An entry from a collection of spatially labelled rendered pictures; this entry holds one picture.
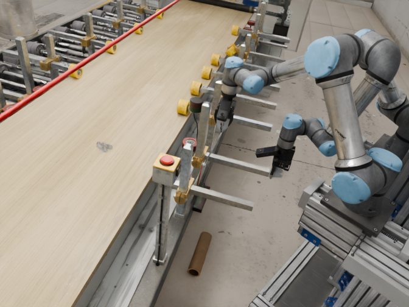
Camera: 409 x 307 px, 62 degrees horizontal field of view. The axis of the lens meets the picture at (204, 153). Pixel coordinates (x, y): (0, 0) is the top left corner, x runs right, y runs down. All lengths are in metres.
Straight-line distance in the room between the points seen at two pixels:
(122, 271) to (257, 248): 1.19
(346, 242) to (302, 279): 0.71
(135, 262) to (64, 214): 0.38
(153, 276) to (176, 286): 0.80
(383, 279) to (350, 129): 0.53
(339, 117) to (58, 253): 1.01
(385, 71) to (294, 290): 1.26
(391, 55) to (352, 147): 0.42
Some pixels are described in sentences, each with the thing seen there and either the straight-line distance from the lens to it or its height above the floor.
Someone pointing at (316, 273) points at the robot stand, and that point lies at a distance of 2.22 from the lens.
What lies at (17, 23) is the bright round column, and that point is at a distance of 5.33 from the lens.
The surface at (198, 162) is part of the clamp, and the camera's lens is 1.64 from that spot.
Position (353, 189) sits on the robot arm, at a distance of 1.17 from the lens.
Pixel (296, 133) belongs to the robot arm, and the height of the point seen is 1.12.
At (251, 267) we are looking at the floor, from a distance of 2.36.
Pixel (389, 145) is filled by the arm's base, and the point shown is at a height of 1.06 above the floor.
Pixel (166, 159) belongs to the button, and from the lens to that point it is 1.05.
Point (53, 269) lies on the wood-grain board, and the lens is 1.23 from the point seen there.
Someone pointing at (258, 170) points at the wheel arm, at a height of 0.86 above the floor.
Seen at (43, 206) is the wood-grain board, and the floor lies 0.90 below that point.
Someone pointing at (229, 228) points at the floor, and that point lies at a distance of 2.52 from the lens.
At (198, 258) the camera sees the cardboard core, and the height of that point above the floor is 0.08.
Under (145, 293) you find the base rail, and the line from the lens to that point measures 1.38.
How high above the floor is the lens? 1.90
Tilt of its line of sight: 38 degrees down
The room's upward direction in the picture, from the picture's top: 9 degrees clockwise
